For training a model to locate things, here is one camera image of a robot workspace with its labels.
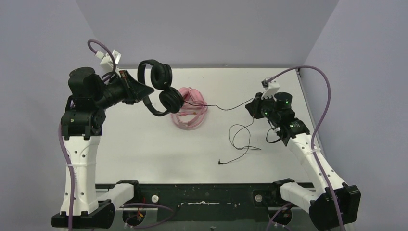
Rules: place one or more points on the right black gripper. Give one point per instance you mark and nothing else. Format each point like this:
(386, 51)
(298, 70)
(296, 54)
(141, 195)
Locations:
(253, 107)

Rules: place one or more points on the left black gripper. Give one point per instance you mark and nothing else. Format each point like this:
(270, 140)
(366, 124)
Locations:
(129, 88)

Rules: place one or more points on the black on-ear headphones with cable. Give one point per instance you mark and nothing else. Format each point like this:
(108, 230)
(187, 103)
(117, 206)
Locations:
(161, 79)

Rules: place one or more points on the pink over-ear headphones with cable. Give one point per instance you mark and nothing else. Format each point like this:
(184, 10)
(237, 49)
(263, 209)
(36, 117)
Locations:
(193, 111)

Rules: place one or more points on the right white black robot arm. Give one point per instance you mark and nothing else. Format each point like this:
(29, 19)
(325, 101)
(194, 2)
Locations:
(298, 139)

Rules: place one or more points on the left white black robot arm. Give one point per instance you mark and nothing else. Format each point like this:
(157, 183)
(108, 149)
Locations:
(80, 132)

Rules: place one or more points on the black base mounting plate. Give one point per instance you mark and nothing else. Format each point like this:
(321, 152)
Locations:
(203, 202)

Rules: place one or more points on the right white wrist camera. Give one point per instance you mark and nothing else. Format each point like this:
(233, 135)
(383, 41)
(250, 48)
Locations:
(270, 89)

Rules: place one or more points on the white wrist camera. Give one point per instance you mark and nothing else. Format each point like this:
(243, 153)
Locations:
(270, 89)
(107, 63)

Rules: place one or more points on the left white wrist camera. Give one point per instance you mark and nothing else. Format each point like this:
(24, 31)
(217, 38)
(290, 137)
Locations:
(107, 63)

